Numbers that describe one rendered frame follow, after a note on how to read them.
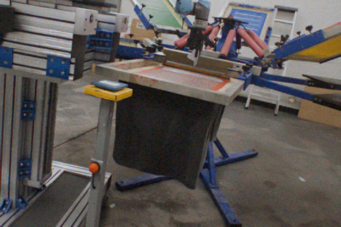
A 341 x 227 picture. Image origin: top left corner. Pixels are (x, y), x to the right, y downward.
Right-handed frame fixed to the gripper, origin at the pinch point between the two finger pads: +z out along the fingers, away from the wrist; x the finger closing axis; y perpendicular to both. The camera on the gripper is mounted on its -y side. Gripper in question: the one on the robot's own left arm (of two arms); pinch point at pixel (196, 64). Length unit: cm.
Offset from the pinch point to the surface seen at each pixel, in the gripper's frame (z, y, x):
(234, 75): 1.3, -22.5, 2.7
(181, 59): -0.7, 8.7, 1.6
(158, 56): -0.1, 22.9, 2.7
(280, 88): 11, -49, -54
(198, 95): 5, -17, 60
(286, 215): 101, -75, -52
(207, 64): -1.0, -6.4, 1.7
